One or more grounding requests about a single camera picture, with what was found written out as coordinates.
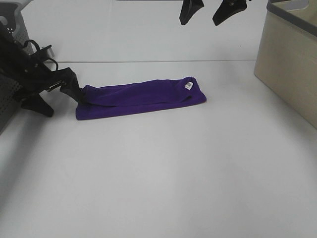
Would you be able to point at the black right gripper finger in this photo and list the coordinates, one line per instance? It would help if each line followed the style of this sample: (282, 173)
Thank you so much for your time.
(227, 9)
(189, 8)

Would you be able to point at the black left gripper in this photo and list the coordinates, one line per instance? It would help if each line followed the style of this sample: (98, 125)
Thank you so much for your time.
(38, 72)

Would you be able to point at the purple towel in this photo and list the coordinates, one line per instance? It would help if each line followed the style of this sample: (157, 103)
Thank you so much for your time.
(136, 98)

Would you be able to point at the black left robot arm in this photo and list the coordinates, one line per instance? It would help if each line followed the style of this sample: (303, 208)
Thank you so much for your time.
(30, 47)

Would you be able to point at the grey perforated plastic basket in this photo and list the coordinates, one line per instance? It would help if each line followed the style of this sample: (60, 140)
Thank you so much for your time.
(12, 27)

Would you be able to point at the beige bin with grey rim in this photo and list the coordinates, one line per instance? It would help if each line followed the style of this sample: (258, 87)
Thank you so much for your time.
(287, 57)

